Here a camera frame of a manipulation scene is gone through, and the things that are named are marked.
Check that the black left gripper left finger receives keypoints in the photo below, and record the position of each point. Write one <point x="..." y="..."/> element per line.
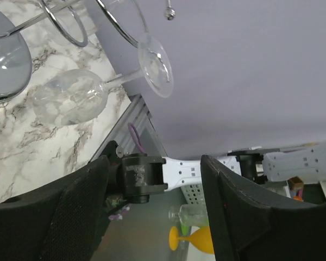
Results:
<point x="57" y="221"/>

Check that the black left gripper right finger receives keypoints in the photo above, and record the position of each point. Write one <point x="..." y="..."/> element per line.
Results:
<point x="250" y="222"/>

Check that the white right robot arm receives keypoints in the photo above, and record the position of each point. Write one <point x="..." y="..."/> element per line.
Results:
<point x="137" y="176"/>

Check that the orange plastic goblet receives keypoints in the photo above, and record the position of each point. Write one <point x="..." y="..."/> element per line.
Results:
<point x="200" y="239"/>

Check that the clear glass bottle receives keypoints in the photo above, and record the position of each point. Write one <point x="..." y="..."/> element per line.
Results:
<point x="190" y="215"/>

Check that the white perforated basket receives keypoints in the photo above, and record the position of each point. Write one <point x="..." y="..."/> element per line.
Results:
<point x="194" y="194"/>

